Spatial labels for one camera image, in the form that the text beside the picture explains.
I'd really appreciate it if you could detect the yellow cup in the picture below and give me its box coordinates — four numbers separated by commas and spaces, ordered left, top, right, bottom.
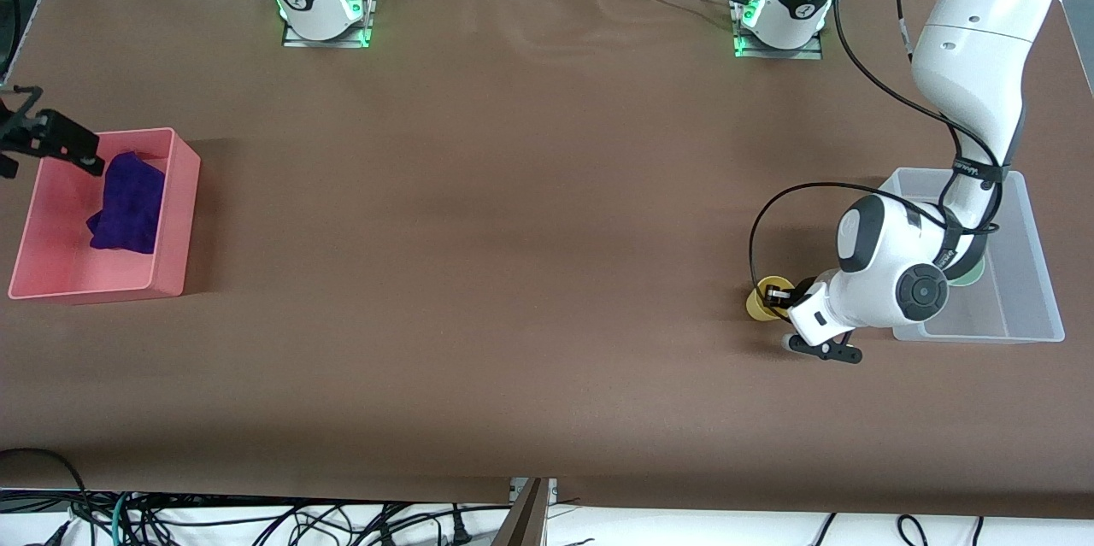
746, 275, 800, 322

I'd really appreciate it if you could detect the purple cloth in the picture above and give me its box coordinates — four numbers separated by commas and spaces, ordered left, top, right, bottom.
85, 151, 167, 255

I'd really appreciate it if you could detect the pink plastic bin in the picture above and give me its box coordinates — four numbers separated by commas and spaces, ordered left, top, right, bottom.
9, 127, 202, 306

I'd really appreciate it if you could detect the clear plastic bin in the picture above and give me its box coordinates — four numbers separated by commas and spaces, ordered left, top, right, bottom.
880, 167, 1066, 344

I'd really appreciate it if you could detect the wooden beam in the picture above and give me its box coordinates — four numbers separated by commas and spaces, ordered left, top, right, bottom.
494, 478, 548, 546

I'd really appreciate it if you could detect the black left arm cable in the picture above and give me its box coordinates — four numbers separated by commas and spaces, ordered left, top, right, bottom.
750, 0, 1001, 299

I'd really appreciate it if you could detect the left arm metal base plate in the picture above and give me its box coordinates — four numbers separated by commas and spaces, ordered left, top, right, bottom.
733, 0, 824, 60

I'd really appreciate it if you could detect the metal bracket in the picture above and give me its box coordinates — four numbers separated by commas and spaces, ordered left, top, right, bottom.
510, 478, 558, 506

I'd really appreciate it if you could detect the thick black floor cable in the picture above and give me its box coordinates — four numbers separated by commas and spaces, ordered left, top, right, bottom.
0, 447, 91, 530

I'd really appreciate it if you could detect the black cable tangle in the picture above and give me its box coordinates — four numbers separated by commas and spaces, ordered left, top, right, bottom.
51, 490, 514, 546

